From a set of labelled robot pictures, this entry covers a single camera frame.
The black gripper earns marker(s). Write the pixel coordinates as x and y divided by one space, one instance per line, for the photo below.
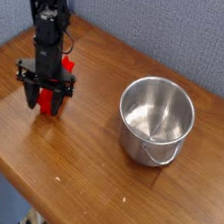
45 69

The red plastic block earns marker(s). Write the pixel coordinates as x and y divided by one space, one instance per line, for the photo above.
45 97

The metal pot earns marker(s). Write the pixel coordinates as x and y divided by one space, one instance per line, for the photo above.
156 116

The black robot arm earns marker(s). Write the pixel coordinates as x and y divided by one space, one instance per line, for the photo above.
53 10

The white object under table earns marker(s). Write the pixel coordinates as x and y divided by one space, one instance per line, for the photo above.
33 217

